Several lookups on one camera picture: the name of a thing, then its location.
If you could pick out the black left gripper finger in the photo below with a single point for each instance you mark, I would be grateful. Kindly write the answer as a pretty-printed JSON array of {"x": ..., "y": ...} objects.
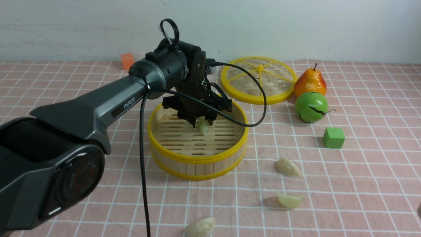
[
  {"x": 194, "y": 122},
  {"x": 209, "y": 119}
]

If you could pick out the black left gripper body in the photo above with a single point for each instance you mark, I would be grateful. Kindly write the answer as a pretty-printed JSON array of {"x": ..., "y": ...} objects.
[{"x": 198, "y": 99}]

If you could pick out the pale green dumpling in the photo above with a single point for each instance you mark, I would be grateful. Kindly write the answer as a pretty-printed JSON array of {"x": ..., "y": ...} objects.
[
  {"x": 289, "y": 201},
  {"x": 203, "y": 126}
]

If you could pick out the white dumpling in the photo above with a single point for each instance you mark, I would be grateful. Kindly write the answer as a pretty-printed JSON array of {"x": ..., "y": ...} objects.
[
  {"x": 287, "y": 168},
  {"x": 201, "y": 228}
]

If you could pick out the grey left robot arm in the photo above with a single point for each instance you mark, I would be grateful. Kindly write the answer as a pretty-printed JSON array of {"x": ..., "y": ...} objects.
[{"x": 55, "y": 157}]

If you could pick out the yellow-rimmed bamboo steamer tray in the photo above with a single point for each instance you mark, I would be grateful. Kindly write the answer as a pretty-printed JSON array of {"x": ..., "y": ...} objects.
[{"x": 181, "y": 150}]

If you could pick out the yellow-rimmed woven steamer lid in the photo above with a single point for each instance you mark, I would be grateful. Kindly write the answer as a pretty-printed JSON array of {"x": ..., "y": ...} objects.
[{"x": 276, "y": 79}]

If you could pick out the orange foam cube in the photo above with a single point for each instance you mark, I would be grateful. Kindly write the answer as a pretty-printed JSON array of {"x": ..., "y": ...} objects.
[{"x": 127, "y": 61}]

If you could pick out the green toy apple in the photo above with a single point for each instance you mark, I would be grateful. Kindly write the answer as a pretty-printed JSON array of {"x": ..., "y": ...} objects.
[{"x": 311, "y": 107}]

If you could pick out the orange yellow toy pear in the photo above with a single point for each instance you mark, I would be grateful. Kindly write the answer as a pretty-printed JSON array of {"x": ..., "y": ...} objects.
[{"x": 310, "y": 81}]

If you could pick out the green foam cube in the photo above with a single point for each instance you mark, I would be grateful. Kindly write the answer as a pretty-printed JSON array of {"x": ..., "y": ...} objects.
[{"x": 333, "y": 137}]

